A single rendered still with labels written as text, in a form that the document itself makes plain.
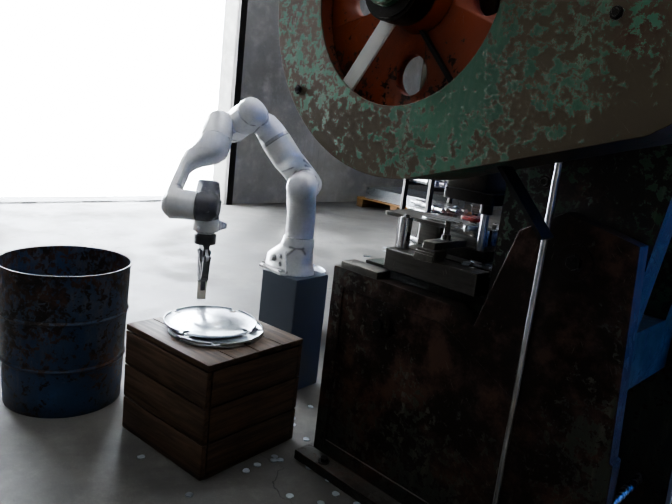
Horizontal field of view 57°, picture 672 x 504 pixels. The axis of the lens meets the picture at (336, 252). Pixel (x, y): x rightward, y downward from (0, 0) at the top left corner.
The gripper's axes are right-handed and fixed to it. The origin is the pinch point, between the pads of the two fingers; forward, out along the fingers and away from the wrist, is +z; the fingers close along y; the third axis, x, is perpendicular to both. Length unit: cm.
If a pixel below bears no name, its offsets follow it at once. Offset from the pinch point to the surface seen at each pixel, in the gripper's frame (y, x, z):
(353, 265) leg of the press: 54, 32, -23
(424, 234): 52, 55, -33
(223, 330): 31.9, 1.1, 3.5
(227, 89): -461, 105, -81
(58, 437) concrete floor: 22, -45, 40
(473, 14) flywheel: 93, 34, -88
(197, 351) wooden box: 43.1, -8.6, 5.4
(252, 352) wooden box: 45.6, 6.8, 5.4
